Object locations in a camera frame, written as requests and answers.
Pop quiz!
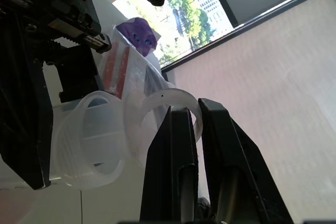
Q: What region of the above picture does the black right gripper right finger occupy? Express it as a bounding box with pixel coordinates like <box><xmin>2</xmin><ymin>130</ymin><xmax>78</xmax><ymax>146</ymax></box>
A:
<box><xmin>198</xmin><ymin>98</ymin><xmax>294</xmax><ymax>222</ymax></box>

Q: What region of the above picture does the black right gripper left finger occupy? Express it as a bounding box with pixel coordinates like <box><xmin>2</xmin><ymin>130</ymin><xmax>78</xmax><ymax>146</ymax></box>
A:
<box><xmin>140</xmin><ymin>105</ymin><xmax>201</xmax><ymax>222</ymax></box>

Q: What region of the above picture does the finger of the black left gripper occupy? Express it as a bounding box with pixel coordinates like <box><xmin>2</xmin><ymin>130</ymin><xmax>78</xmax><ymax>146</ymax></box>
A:
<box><xmin>41</xmin><ymin>39</ymin><xmax>100</xmax><ymax>104</ymax></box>
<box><xmin>0</xmin><ymin>11</ymin><xmax>55</xmax><ymax>190</ymax></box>

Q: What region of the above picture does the translucent plastic cup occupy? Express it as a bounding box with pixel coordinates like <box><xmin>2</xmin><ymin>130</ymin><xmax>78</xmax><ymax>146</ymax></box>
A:
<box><xmin>51</xmin><ymin>90</ymin><xmax>127</xmax><ymax>190</ymax></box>

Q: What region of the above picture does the translucent white plastic ring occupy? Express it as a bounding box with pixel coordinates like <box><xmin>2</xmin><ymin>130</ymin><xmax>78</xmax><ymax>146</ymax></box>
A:
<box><xmin>123</xmin><ymin>87</ymin><xmax>204</xmax><ymax>143</ymax></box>

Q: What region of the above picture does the red box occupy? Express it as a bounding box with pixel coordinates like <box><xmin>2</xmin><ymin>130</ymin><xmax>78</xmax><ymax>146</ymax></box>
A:
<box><xmin>103</xmin><ymin>46</ymin><xmax>131</xmax><ymax>99</ymax></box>

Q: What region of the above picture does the clear plastic bag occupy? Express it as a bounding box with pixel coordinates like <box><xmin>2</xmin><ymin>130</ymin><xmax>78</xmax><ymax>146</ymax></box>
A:
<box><xmin>97</xmin><ymin>24</ymin><xmax>175</xmax><ymax>109</ymax></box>

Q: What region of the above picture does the dark window frame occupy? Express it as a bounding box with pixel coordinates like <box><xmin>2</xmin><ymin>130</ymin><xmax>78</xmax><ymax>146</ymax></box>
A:
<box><xmin>160</xmin><ymin>0</ymin><xmax>336</xmax><ymax>73</ymax></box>

